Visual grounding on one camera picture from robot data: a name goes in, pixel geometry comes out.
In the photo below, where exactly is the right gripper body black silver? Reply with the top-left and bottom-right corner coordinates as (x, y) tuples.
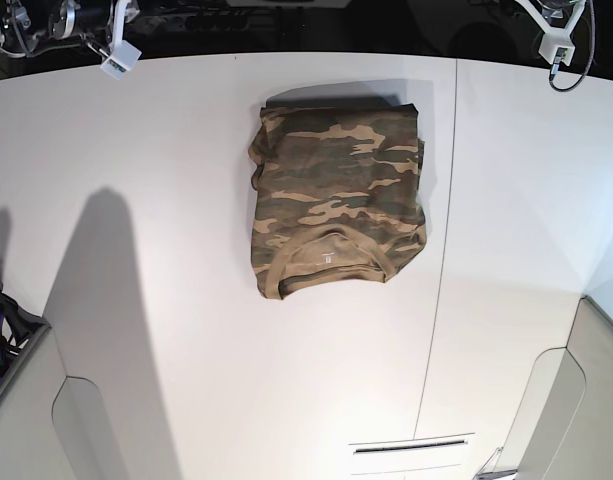
(47, 0), (139, 38)

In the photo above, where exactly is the camouflage T-shirt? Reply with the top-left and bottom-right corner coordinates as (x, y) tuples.
(248, 104), (427, 300)

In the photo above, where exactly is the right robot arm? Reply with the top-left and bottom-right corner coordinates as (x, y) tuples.
(0, 0), (140, 59)

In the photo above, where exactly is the black power strip background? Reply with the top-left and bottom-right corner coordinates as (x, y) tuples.
(135, 12), (252, 34)

